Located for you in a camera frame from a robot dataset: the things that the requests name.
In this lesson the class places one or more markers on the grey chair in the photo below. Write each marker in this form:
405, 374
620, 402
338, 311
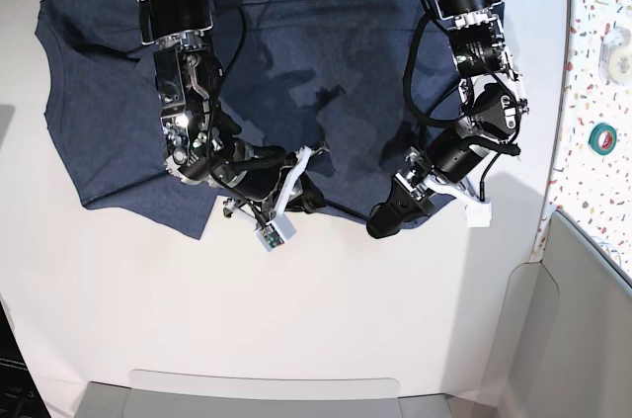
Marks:
562, 348

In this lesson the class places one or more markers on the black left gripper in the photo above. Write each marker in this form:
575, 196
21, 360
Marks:
451, 157

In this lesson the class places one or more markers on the terrazzo patterned side table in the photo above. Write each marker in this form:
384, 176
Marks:
592, 191

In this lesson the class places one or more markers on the dark blue printed t-shirt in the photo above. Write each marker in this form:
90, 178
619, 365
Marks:
298, 73

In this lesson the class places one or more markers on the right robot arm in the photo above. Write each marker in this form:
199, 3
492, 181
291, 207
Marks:
203, 142

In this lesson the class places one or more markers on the clear tape dispenser roll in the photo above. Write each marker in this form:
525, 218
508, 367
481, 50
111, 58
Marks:
614, 62

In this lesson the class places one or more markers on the green tape roll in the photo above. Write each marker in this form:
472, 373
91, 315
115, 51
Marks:
603, 139

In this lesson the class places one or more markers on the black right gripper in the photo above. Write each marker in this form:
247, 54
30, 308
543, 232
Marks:
252, 174

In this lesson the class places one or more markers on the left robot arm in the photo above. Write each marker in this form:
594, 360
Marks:
486, 127

